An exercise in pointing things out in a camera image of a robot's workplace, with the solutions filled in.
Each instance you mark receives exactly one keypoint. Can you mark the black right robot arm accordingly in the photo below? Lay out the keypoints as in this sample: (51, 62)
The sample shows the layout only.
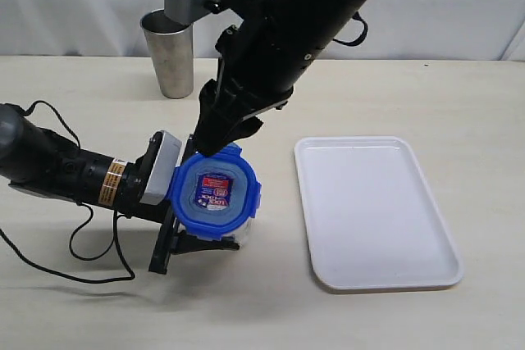
(299, 32)

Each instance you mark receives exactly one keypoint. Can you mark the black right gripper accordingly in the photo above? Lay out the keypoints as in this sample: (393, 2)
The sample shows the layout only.
(228, 105)

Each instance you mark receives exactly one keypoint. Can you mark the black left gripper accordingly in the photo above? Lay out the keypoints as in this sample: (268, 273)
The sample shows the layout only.
(168, 240)

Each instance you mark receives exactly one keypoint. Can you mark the white backdrop curtain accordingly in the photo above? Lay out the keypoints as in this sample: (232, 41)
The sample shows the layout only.
(398, 29)

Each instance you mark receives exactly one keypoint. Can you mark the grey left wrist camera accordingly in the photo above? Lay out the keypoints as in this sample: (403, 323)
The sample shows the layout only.
(164, 164)

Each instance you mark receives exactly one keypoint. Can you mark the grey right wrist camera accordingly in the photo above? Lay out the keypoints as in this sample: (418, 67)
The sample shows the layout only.
(185, 12)

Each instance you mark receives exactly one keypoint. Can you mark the clear plastic container with label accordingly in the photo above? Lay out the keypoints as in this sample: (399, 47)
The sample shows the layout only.
(216, 227)

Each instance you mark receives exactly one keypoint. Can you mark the blue container lid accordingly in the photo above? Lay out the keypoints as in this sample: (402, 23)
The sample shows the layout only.
(223, 184)

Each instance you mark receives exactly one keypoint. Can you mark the stainless steel cup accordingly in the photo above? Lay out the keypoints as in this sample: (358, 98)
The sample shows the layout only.
(171, 49)

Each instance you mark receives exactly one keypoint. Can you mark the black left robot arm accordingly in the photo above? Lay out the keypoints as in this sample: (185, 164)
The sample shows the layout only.
(41, 162)

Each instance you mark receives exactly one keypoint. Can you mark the white plastic tray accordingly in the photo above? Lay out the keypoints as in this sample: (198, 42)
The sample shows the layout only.
(371, 221)

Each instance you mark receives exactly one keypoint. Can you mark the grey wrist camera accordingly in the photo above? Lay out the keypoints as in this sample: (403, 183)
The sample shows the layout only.
(185, 12)
(164, 164)

